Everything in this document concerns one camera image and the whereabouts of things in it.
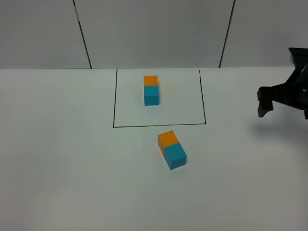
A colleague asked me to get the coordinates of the blue template block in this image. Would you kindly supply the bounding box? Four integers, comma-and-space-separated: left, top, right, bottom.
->
144, 85, 159, 106

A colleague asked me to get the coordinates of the orange template block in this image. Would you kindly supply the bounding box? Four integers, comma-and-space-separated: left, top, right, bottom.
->
143, 76, 158, 86

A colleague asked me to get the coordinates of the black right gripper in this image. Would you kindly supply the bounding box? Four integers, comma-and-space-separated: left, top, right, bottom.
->
257, 69, 308, 120

